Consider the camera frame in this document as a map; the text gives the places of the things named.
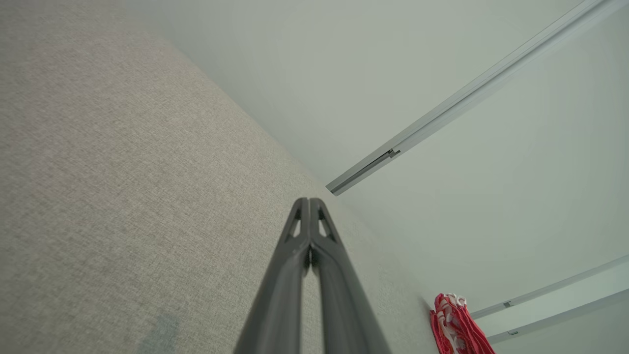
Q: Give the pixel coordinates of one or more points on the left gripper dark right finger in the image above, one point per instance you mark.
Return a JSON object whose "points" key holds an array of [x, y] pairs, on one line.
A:
{"points": [[346, 305]]}

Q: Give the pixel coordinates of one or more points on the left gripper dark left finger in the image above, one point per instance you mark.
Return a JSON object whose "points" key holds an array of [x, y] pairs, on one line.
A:
{"points": [[277, 305]]}

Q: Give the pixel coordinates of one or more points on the red white shorts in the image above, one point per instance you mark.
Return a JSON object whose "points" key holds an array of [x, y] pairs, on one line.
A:
{"points": [[454, 329]]}

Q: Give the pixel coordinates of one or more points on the grey partition post with slot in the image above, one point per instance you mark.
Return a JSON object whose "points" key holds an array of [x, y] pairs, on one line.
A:
{"points": [[467, 93]]}

